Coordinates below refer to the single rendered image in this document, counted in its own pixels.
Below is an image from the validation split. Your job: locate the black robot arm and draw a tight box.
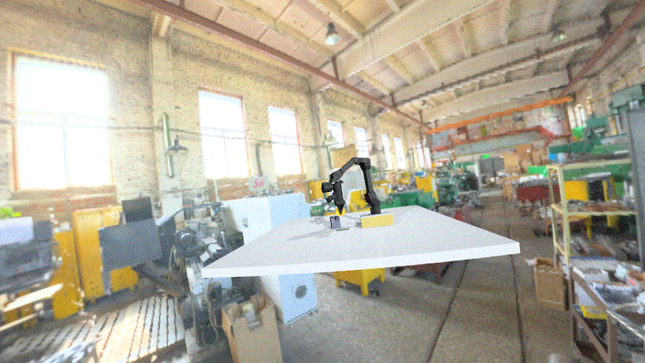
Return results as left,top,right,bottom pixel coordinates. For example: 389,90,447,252
321,157,381,215

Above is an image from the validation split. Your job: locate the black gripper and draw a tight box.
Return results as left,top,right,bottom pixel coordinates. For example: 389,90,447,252
334,191,345,214

